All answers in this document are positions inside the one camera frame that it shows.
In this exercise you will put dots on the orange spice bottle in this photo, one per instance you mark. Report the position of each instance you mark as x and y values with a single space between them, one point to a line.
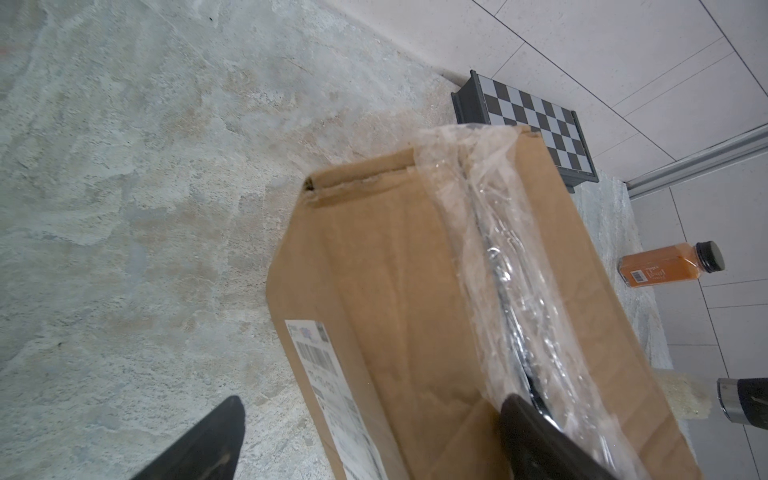
680 262

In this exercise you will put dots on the brown cardboard express box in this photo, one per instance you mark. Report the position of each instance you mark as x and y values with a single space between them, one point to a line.
413 293

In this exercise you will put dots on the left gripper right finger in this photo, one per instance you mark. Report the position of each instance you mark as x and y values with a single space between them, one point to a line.
536 449

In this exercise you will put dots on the white spice jar black lid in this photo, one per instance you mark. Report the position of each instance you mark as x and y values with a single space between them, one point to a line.
696 397

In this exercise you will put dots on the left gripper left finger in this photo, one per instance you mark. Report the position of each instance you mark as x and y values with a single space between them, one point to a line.
209 450

